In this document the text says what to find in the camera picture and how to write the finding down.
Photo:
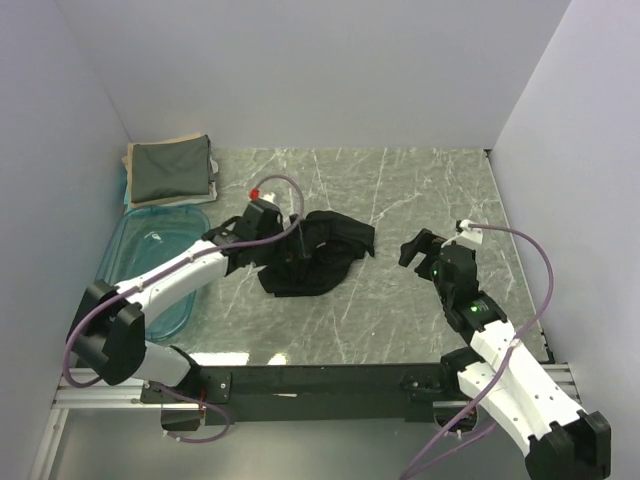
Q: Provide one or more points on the black base beam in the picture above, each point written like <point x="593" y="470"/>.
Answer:
<point x="327" y="392"/>

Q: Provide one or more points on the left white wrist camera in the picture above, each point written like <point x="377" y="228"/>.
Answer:
<point x="257" y="195"/>

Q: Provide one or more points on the folded grey t-shirt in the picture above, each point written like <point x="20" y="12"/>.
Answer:
<point x="170" y="167"/>

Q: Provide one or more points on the black t-shirt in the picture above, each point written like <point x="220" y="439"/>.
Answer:
<point x="320" y="258"/>

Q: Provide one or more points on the teal plastic bin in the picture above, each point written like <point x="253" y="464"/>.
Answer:
<point x="146" y="237"/>

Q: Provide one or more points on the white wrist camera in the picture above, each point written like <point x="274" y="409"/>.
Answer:
<point x="466" y="235"/>
<point x="257" y="195"/>

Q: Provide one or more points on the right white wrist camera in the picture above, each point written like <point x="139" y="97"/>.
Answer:
<point x="466" y="235"/>

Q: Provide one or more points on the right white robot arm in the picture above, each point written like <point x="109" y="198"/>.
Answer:
<point x="497" y="372"/>

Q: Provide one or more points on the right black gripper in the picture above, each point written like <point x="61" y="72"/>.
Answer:
<point x="427" y="243"/>

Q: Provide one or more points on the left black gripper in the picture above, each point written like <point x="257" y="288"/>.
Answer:
<point x="264" y="260"/>

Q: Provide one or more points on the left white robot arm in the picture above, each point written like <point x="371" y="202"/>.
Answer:
<point x="108" y="333"/>

